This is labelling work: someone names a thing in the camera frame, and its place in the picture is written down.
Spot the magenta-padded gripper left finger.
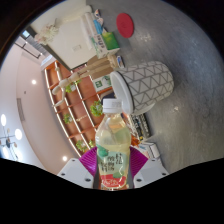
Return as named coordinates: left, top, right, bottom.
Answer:
left=57, top=147, right=100, bottom=190

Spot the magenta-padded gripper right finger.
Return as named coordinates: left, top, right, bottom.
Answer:
left=129, top=147, right=170, bottom=189

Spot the clear drink bottle white cap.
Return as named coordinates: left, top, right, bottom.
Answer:
left=94, top=98, right=132, bottom=192

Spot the stack of dark books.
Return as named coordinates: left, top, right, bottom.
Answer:
left=128, top=113, right=153, bottom=139

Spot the wooden shelf unit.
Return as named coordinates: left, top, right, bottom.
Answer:
left=43, top=59, right=134, bottom=158

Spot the ceiling lamp with round bulbs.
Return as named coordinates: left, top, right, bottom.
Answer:
left=0, top=113, right=24, bottom=159

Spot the ceiling air vent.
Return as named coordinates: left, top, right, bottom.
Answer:
left=16, top=98, right=26, bottom=122

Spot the white patterned mug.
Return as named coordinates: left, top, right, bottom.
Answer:
left=109, top=60, right=175, bottom=116

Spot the green and white carton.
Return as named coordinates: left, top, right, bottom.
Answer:
left=94, top=74, right=113, bottom=94

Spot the grey curtain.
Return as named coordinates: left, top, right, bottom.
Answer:
left=26, top=34, right=49, bottom=57

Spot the green and white tissue box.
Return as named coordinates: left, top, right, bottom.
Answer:
left=94, top=31, right=121, bottom=60

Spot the black ceiling track light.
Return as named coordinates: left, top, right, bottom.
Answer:
left=14, top=34, right=43, bottom=58

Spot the stack of white tissue packs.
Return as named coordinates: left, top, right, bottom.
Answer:
left=79, top=12, right=104, bottom=51

